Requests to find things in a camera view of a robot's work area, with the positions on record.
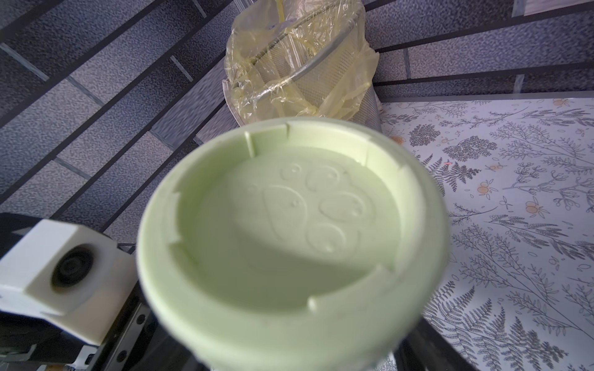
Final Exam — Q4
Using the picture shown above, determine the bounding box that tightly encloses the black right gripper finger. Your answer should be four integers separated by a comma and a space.
394, 318, 476, 371

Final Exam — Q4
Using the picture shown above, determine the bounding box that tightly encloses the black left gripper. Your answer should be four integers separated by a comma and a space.
1, 285, 204, 370

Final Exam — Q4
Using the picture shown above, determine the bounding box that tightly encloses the light green jar lid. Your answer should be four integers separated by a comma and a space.
136, 117, 450, 370

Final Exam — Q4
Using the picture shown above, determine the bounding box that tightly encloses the grey mesh trash bin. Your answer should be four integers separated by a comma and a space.
221, 8, 382, 133

